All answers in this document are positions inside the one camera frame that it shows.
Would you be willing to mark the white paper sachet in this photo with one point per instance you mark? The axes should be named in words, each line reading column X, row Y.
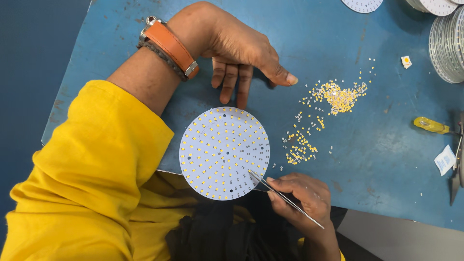
column 444, row 160

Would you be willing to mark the person's right hand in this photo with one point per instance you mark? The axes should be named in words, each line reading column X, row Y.
column 308, row 199

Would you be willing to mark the small stack of round boards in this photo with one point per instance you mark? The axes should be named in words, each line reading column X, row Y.
column 435, row 5

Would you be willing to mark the yellow garment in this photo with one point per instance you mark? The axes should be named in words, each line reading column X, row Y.
column 90, row 174

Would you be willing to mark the square white chip orange dot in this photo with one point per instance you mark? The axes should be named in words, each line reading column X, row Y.
column 406, row 62

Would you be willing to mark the steel tweezers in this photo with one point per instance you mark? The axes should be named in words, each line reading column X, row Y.
column 290, row 202

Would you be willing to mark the person's left hand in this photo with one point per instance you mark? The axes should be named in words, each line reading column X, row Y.
column 232, row 40

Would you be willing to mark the large stack of round boards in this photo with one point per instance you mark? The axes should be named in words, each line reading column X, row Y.
column 449, row 50

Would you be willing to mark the single bare round board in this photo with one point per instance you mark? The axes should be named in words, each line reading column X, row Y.
column 362, row 4

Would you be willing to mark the dark metal scissors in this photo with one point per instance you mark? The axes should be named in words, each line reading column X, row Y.
column 455, row 185

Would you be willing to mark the round white LED circuit board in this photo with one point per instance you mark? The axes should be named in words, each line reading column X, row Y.
column 224, row 153

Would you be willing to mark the scattered small yellow LED chips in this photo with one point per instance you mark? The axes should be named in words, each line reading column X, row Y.
column 339, row 96

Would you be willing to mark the black cloth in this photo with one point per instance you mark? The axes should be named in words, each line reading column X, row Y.
column 224, row 232

